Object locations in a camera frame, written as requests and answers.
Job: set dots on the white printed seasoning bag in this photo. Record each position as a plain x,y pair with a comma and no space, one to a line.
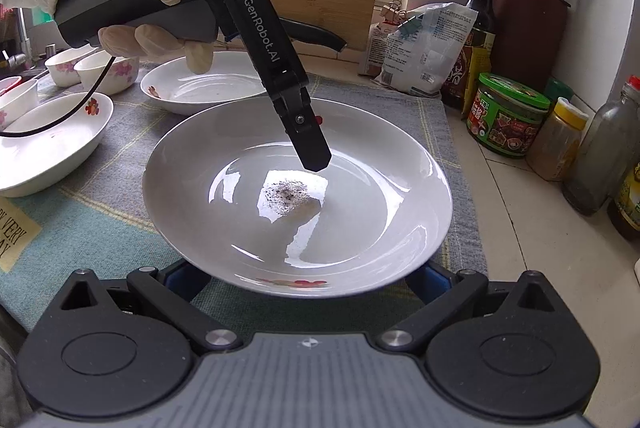
425,52

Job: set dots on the yellow lidded spice jar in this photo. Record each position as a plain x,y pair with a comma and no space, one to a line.
555,142

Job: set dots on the teal binder clip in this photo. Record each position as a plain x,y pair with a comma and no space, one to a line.
411,28

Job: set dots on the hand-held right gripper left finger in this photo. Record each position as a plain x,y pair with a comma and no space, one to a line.
175,283

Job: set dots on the small green capped jar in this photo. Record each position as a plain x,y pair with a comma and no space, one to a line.
560,88

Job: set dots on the amber bottle yellow label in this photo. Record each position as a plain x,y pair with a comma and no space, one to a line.
629,203

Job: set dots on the white floral plate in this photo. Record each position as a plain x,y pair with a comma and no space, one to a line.
200,87
225,208
45,147

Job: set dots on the dark red knife block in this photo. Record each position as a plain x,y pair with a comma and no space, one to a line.
530,37

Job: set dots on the pink binder clip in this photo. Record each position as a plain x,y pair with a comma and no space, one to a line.
393,11

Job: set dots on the glass bottle red cap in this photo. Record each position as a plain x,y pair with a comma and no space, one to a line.
600,157

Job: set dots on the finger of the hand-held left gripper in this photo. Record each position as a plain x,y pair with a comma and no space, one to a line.
307,142

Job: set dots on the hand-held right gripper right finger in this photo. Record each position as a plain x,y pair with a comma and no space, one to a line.
432,280

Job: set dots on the dark soy sauce bottle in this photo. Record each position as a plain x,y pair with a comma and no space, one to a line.
480,52

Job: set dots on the green lidded sauce jar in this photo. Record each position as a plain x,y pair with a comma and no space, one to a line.
505,117

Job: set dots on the white floral bowl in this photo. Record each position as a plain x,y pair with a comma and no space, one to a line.
122,77
17,107
62,72

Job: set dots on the red printed seasoning bag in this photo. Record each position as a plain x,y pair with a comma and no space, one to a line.
375,52

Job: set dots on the grey checked cloth mat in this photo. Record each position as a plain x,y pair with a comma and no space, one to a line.
125,228

